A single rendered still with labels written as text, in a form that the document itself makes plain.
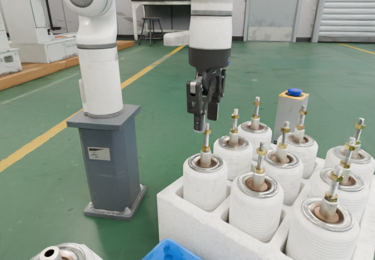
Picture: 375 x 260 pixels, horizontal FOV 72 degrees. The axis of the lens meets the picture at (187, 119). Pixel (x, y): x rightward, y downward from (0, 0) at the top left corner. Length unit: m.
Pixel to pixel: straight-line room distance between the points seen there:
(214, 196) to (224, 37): 0.31
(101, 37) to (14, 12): 2.43
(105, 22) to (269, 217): 0.55
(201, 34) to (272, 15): 5.13
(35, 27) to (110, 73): 2.31
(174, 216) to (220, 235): 0.12
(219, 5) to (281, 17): 5.15
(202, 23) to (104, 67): 0.29
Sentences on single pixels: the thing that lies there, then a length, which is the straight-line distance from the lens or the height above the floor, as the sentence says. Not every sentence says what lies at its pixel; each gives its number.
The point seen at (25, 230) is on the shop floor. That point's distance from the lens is 0.88.
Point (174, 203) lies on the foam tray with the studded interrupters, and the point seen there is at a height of 0.18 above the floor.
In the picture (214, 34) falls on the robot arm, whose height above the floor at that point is 0.52.
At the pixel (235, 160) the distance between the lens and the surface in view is 0.62.
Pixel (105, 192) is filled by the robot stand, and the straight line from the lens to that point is 0.78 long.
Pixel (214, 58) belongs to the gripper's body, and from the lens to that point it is 0.44.
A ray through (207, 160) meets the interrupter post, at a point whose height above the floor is 0.26.
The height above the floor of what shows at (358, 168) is 0.24.
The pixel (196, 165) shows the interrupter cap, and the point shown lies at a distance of 0.55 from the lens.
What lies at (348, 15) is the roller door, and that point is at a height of 0.48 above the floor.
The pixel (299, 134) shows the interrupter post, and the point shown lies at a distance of 0.69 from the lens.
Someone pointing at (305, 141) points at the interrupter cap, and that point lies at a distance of 0.71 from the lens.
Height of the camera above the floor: 0.55
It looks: 23 degrees down
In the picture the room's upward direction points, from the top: straight up
